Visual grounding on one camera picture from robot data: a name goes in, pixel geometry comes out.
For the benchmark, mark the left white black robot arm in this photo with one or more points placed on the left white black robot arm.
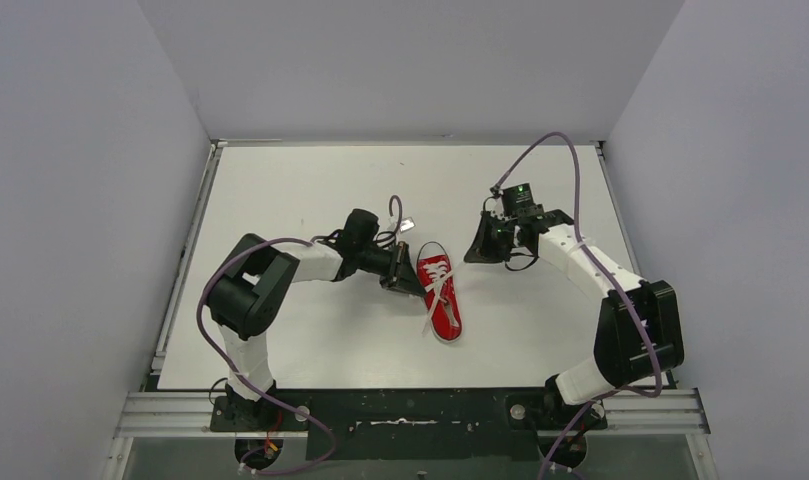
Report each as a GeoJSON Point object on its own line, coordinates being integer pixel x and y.
{"type": "Point", "coordinates": [246, 293]}

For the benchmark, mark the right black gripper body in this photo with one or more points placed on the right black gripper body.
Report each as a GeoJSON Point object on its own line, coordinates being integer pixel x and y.
{"type": "Point", "coordinates": [515, 222]}

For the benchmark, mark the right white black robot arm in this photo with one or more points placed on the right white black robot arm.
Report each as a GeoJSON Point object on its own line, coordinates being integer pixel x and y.
{"type": "Point", "coordinates": [638, 335]}

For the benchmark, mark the white shoelace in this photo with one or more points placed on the white shoelace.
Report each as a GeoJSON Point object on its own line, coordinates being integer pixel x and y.
{"type": "Point", "coordinates": [436, 275]}

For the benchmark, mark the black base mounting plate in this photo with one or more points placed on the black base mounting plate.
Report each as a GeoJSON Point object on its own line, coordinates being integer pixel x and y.
{"type": "Point", "coordinates": [403, 424]}

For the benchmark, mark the red canvas sneaker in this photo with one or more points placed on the red canvas sneaker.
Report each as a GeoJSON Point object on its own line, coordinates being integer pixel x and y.
{"type": "Point", "coordinates": [431, 249]}

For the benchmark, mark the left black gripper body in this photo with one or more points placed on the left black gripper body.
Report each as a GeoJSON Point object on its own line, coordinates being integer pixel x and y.
{"type": "Point", "coordinates": [394, 266]}

